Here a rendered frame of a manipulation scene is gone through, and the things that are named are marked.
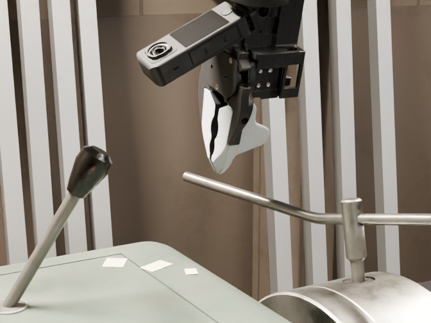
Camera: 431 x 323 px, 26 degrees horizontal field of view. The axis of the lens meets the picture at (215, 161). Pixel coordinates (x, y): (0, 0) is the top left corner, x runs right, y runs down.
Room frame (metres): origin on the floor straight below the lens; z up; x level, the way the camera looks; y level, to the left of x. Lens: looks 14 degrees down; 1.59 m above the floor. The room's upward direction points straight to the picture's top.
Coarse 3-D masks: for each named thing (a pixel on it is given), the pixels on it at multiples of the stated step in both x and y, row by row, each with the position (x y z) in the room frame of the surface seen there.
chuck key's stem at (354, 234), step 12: (348, 204) 0.92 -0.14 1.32; (360, 204) 0.92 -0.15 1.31; (348, 216) 0.92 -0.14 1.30; (348, 228) 0.92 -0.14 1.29; (360, 228) 0.92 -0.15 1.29; (348, 240) 0.92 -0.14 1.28; (360, 240) 0.92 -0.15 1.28; (348, 252) 0.92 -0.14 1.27; (360, 252) 0.91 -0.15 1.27; (360, 264) 0.91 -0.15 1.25; (360, 276) 0.91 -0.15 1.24
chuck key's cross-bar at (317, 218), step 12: (192, 180) 1.07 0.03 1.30; (204, 180) 1.06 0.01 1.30; (228, 192) 1.03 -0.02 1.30; (240, 192) 1.02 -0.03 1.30; (252, 192) 1.02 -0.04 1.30; (264, 204) 1.00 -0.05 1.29; (276, 204) 0.99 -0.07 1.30; (288, 204) 0.98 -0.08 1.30; (300, 216) 0.97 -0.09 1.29; (312, 216) 0.96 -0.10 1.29; (324, 216) 0.95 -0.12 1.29; (336, 216) 0.94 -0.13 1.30; (360, 216) 0.92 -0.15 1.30; (372, 216) 0.91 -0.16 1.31; (384, 216) 0.90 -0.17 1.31; (396, 216) 0.89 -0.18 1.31; (408, 216) 0.88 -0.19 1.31; (420, 216) 0.87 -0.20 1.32
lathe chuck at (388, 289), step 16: (368, 272) 0.96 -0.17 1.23; (384, 272) 0.94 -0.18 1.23; (336, 288) 0.89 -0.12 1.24; (352, 288) 0.89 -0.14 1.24; (368, 288) 0.89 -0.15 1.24; (384, 288) 0.89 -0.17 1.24; (400, 288) 0.89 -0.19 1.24; (416, 288) 0.89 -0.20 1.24; (368, 304) 0.85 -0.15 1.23; (384, 304) 0.85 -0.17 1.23; (400, 304) 0.86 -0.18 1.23; (416, 304) 0.86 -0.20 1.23; (384, 320) 0.83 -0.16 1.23; (400, 320) 0.83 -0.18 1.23; (416, 320) 0.84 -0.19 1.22
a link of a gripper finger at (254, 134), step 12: (228, 108) 0.95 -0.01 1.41; (228, 120) 0.95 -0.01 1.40; (252, 120) 0.97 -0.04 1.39; (228, 132) 0.95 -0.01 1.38; (252, 132) 0.98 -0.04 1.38; (264, 132) 0.99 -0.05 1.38; (216, 144) 0.98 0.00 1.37; (240, 144) 0.98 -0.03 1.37; (252, 144) 0.99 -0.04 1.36; (216, 156) 0.98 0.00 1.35; (228, 156) 0.97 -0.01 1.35; (216, 168) 0.99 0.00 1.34
